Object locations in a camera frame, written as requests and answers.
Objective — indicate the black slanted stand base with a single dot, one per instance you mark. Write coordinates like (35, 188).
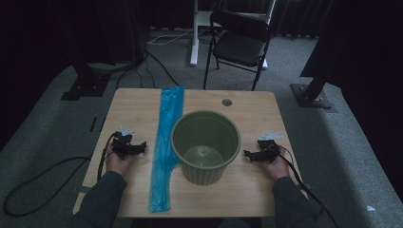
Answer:
(309, 95)

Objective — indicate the green plastic bin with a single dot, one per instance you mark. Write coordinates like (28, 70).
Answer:
(206, 129)

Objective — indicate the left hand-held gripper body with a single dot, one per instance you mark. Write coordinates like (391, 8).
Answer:
(123, 147)

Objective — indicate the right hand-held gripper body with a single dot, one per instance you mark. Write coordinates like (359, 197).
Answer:
(269, 152)

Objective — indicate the white paper scrap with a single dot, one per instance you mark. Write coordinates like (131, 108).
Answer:
(370, 208)

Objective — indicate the person's right hand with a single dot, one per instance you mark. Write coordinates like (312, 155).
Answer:
(278, 167)

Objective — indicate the round table grommet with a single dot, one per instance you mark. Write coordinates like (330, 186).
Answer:
(226, 102)

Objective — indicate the person's left hand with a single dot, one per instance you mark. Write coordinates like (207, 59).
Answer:
(115, 164)

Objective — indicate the dark pleated curtain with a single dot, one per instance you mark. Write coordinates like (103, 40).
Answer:
(301, 19)

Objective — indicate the black stand with square base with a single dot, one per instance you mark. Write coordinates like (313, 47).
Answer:
(85, 85)

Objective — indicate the blue plastic bag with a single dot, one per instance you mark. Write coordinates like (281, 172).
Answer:
(164, 142)

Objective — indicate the black folding chair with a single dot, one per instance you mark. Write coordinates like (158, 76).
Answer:
(239, 47)

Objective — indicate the grey tape strip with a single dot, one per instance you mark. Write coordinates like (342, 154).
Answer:
(84, 189)

